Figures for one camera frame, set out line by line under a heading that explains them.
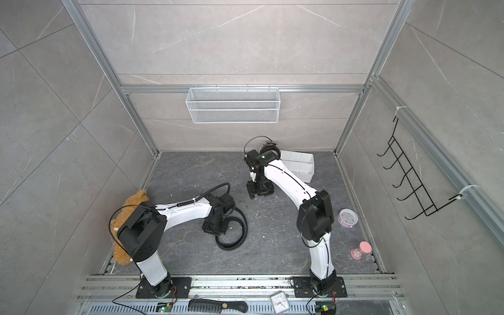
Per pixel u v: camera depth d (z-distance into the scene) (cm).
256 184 73
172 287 72
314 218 50
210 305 70
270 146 108
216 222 75
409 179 67
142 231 48
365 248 75
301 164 107
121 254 76
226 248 82
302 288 73
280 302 69
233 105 101
